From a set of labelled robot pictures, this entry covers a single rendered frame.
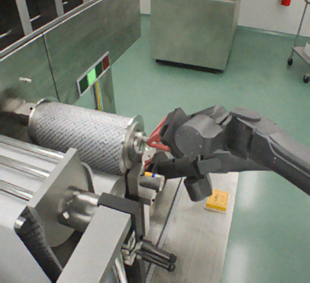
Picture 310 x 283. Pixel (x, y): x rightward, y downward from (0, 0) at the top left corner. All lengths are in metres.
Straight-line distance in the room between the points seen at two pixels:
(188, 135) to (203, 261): 0.51
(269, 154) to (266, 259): 1.56
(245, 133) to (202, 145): 0.09
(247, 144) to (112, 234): 0.30
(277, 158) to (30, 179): 0.36
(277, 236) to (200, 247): 1.24
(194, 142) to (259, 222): 1.68
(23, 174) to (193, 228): 0.67
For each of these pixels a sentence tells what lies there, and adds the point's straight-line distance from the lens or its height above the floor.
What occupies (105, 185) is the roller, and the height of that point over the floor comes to 1.23.
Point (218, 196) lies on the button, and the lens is 1.00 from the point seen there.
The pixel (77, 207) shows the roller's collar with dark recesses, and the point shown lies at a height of 1.36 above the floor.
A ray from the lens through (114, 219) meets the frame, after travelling 0.33.
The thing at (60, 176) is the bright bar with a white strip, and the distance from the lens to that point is 0.37.
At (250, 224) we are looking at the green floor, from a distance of 2.09.
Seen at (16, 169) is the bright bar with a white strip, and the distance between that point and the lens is 0.40.
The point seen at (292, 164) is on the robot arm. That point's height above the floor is 1.42.
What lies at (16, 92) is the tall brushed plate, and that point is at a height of 1.34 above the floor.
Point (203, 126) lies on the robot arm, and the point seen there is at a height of 1.42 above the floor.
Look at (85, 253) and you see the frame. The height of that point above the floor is 1.44.
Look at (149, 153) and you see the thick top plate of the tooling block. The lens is 0.97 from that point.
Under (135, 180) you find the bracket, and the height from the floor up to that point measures 1.20.
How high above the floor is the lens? 1.72
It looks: 40 degrees down
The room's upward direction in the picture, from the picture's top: straight up
